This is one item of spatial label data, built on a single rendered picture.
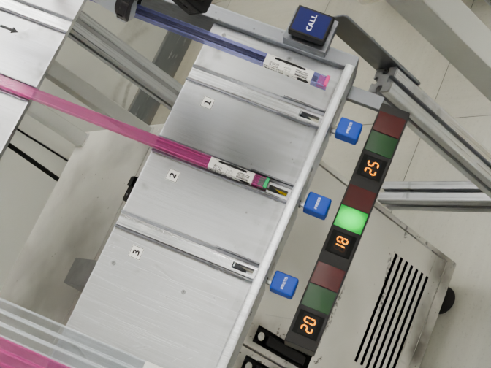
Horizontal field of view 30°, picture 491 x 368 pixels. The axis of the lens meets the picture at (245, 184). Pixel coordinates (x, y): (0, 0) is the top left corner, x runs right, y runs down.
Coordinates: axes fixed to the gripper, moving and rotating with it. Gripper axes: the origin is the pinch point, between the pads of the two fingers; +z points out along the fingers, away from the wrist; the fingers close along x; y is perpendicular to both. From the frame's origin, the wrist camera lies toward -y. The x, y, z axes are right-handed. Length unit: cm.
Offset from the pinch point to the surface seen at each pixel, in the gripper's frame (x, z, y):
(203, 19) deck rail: -8.1, 11.0, -7.6
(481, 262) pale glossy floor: -13, 66, -77
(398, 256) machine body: -4, 56, -58
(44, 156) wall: -26, 198, 27
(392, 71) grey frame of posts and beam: -13.2, 10.1, -34.3
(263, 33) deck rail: -8.4, 7.6, -15.7
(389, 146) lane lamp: -0.4, 4.5, -36.5
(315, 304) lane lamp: 22.5, 4.8, -35.3
